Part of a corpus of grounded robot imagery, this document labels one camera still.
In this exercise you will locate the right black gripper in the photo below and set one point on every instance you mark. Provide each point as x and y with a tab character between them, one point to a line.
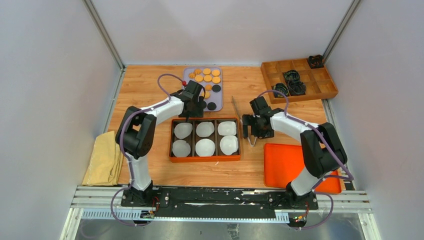
247	121

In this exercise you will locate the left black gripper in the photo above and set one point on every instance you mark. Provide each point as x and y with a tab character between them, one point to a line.
198	112

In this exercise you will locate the round yellow biscuit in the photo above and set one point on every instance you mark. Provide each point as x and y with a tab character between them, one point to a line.
216	79
216	72
199	78
208	78
206	95
206	71

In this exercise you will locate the metal tongs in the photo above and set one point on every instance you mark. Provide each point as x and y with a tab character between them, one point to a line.
240	118

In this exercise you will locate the lavender cookie tray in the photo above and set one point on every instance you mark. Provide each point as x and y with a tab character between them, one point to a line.
217	98

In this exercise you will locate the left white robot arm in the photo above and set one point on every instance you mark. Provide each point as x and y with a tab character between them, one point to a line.
135	135

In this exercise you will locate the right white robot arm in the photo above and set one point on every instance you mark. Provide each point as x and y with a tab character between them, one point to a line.
321	146

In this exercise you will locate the orange compartment box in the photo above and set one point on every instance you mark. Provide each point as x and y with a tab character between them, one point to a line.
193	139

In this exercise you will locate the black rolled fabric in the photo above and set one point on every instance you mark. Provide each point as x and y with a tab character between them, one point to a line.
315	61
291	76
296	88
281	90

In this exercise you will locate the orange box lid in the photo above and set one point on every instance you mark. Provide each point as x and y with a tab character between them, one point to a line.
282	163

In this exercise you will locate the wooden divided organizer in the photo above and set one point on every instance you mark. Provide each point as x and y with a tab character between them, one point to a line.
319	82

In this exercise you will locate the tan folded cloth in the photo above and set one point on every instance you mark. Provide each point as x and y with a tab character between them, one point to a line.
105	163

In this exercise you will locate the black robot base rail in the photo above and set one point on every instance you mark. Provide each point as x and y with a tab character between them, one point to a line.
218	203

